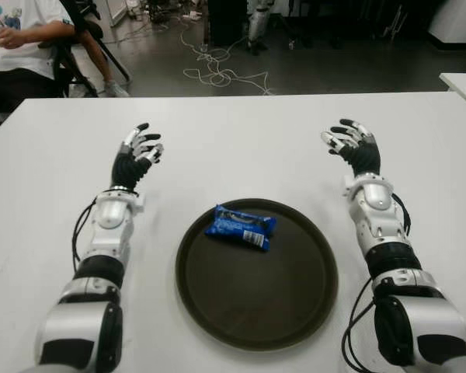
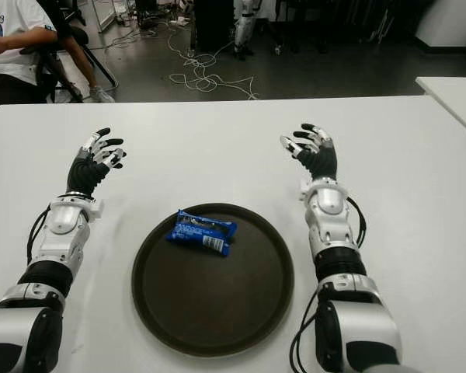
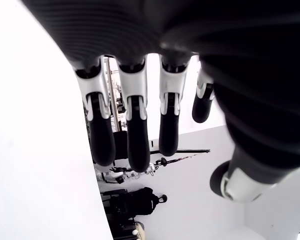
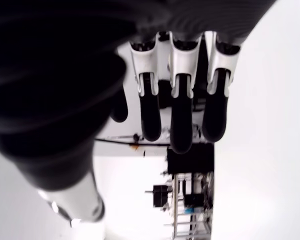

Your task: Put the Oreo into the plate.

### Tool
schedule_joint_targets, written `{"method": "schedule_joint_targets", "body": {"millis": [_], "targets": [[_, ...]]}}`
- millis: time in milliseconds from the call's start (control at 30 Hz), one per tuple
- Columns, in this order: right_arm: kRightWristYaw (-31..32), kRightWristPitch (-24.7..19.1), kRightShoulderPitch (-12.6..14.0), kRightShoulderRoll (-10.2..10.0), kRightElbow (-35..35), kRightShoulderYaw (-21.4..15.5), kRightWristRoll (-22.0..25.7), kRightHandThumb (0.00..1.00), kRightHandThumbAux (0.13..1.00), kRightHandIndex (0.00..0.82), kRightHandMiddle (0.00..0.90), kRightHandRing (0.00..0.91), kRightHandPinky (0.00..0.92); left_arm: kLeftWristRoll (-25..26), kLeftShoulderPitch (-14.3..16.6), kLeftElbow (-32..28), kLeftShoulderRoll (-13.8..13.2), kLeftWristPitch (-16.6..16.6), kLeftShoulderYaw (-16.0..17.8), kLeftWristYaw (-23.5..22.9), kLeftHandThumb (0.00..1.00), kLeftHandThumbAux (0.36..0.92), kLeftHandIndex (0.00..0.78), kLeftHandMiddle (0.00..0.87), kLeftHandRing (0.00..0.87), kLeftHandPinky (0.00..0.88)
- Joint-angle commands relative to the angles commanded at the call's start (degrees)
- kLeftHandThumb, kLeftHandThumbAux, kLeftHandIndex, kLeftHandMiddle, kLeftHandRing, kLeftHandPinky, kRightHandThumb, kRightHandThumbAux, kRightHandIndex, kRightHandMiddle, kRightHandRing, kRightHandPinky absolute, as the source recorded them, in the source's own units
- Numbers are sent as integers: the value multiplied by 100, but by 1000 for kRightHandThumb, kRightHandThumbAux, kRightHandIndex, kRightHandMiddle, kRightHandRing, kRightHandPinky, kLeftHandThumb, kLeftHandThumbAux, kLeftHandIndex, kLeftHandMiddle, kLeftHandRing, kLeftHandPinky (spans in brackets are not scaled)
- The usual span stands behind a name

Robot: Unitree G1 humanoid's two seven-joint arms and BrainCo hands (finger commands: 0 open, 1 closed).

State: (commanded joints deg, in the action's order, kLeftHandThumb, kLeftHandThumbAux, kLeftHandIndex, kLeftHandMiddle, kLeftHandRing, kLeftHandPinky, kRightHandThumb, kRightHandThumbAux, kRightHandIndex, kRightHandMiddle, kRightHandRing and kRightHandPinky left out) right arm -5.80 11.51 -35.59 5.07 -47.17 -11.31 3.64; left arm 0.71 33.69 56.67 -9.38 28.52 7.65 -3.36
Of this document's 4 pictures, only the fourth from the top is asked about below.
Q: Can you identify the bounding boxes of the black square panel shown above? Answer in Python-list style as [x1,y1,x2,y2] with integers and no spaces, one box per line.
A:
[152,184,169,208]

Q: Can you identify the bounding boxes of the aluminium shelf rack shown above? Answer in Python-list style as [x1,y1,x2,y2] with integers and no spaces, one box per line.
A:
[170,172,214,240]

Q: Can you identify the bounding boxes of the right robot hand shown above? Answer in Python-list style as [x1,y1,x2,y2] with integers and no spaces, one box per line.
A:
[0,0,277,227]

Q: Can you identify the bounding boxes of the long black pole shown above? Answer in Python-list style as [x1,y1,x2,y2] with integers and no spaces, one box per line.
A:
[94,134,172,148]

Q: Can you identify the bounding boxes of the black cabinet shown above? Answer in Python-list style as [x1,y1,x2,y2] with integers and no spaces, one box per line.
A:
[166,144,215,175]

